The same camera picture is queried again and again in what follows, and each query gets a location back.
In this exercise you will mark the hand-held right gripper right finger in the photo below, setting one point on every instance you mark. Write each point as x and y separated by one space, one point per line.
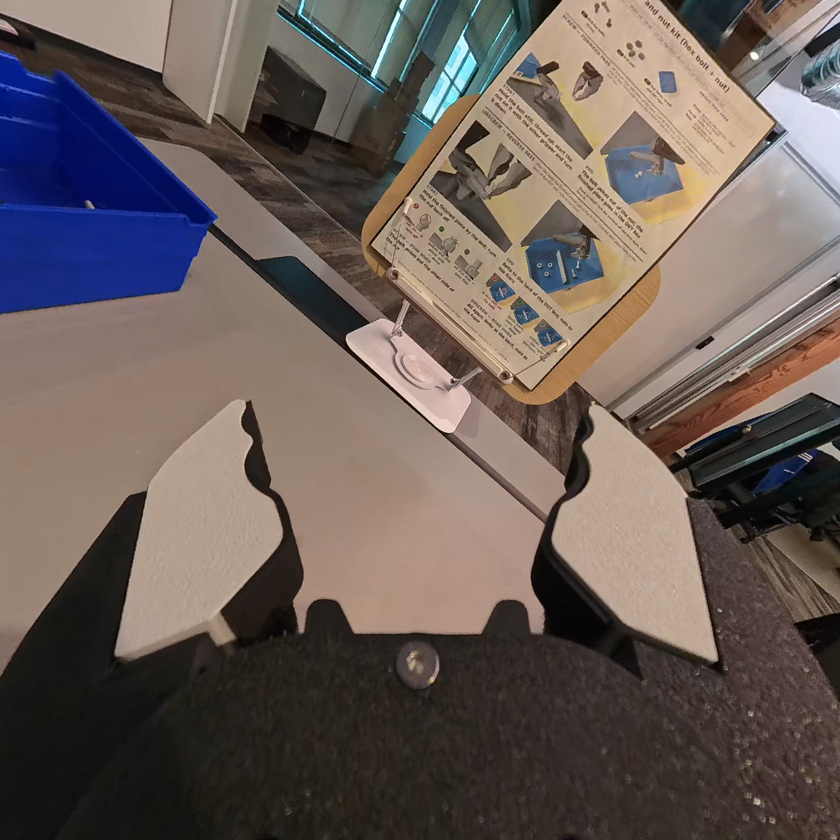
630 538

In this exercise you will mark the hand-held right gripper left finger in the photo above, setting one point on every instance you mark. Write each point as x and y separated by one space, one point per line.
197 525

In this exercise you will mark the dark framed panel on stand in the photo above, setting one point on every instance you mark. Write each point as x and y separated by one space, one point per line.
754 446

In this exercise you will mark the blue striped jacket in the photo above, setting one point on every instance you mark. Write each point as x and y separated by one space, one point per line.
787 472

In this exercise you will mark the blue plastic bin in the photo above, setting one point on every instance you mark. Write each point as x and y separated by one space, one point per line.
98 262

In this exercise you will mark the white board panel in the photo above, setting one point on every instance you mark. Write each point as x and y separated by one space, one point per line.
754 262

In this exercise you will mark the printed instruction sheet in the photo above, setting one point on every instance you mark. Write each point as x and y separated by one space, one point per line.
558 197

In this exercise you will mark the black storage case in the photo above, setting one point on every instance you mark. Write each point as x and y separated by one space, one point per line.
289 98

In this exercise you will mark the cardboard boxes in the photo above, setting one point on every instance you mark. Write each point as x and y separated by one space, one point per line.
387 124

